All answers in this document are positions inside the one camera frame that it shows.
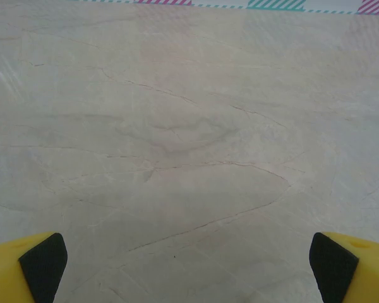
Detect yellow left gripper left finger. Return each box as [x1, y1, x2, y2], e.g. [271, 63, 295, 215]
[0, 232, 68, 303]

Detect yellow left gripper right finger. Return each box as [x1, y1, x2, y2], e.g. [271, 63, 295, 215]
[308, 231, 379, 303]

